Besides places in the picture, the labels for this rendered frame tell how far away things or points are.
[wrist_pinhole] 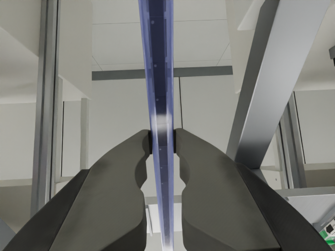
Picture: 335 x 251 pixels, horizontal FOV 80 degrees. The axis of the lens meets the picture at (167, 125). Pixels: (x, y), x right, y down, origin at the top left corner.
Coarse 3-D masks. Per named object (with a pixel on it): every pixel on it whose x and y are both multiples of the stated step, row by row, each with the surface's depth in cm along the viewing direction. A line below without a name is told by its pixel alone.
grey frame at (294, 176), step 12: (288, 108) 60; (288, 120) 58; (288, 132) 58; (288, 144) 57; (300, 144) 57; (288, 156) 57; (300, 156) 57; (288, 168) 57; (300, 168) 56; (288, 180) 58; (300, 180) 56
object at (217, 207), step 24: (192, 144) 10; (192, 168) 9; (216, 168) 9; (192, 192) 8; (216, 192) 8; (240, 192) 8; (192, 216) 7; (216, 216) 7; (240, 216) 7; (192, 240) 7; (216, 240) 6; (240, 240) 6; (264, 240) 6
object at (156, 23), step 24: (144, 0) 8; (168, 0) 8; (144, 24) 8; (168, 24) 8; (144, 48) 9; (168, 48) 9; (168, 72) 10; (168, 96) 11; (168, 120) 12; (168, 144) 13; (168, 168) 14; (168, 192) 16; (168, 216) 19; (168, 240) 22
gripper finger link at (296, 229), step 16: (256, 176) 8; (256, 192) 8; (272, 192) 7; (272, 208) 7; (288, 208) 7; (272, 224) 6; (288, 224) 6; (304, 224) 6; (288, 240) 6; (304, 240) 6; (320, 240) 6
